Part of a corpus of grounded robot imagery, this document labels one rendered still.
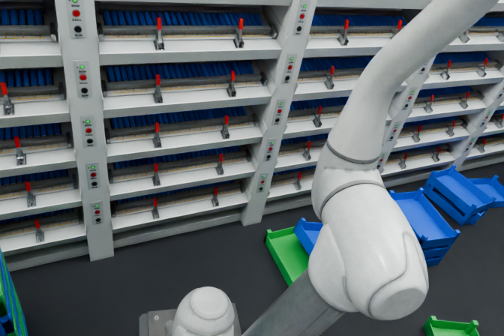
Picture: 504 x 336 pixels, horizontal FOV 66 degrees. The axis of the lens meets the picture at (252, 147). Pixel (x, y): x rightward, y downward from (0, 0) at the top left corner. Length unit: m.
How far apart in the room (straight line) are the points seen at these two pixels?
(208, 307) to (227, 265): 0.72
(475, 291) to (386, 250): 1.60
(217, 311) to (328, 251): 0.49
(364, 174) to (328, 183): 0.07
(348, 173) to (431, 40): 0.28
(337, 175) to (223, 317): 0.54
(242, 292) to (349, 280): 1.13
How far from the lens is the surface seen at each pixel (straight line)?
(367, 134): 0.70
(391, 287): 0.62
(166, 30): 1.31
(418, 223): 2.09
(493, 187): 2.97
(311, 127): 1.72
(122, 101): 1.35
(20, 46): 1.26
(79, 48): 1.22
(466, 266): 2.29
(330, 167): 0.74
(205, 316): 1.09
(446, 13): 0.53
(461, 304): 2.12
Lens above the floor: 1.45
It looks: 36 degrees down
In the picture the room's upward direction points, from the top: 11 degrees clockwise
